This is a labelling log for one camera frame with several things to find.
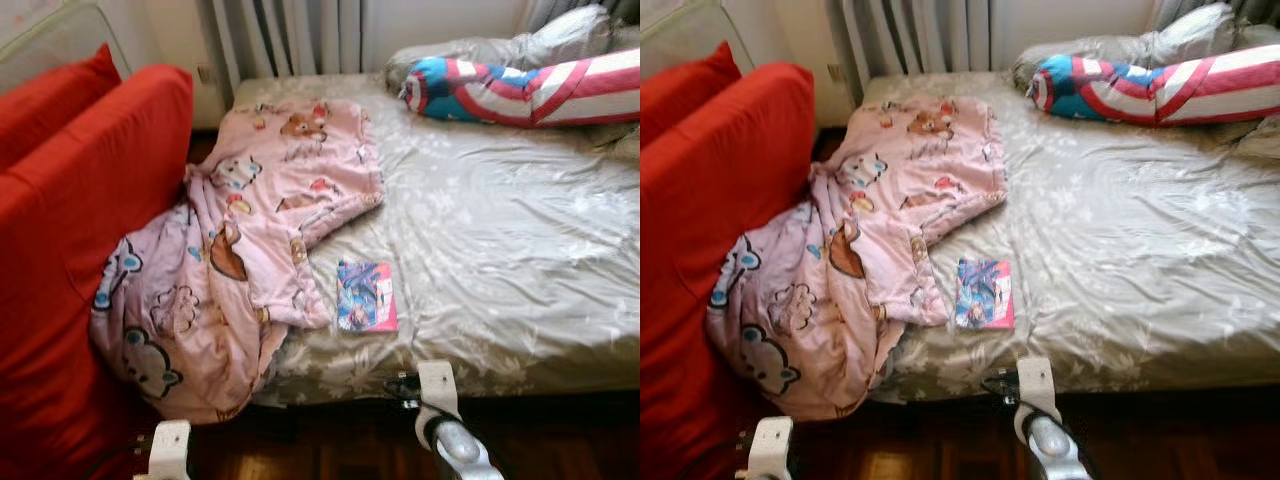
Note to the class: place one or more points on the colourful comic book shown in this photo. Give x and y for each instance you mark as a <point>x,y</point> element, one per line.
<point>985,294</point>
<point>367,297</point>

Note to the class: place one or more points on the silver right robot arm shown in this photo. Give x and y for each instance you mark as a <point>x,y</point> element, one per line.
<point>460,450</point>
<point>1050,445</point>

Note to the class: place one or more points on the bed with grey floral sheet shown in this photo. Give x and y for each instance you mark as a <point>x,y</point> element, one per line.
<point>500,240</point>
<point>1130,240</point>

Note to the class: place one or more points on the pink cartoon print blanket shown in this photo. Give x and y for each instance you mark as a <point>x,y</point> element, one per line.
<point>250,230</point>
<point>870,230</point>

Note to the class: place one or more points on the red white blue bolster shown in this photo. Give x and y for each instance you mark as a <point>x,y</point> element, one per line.
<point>1170,92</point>
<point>540,95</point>

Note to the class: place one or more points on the large red cushion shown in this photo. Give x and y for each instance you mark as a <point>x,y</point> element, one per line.
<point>710,250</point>
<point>70,250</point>

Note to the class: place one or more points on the grey knotted pillow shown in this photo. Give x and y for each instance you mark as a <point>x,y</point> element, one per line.
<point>1190,32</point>
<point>560,35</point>

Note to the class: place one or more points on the small red cushion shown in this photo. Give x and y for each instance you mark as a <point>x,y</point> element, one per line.
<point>50,100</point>
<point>685,85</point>

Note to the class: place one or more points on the white mattress with green trim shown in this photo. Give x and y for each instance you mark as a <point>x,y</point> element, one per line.
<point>690,25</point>
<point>60,40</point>

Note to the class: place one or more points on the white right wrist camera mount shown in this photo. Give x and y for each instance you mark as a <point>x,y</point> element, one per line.
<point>1035,382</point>
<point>438,385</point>

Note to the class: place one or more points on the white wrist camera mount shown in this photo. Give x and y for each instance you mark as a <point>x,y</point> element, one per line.
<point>438,385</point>
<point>770,450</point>
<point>1035,382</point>
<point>170,450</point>

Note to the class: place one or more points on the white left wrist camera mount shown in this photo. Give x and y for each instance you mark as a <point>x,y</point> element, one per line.
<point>770,450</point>
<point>170,450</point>

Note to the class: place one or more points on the wall power outlet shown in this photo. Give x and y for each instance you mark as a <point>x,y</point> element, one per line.
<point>836,72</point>
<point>206,74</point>

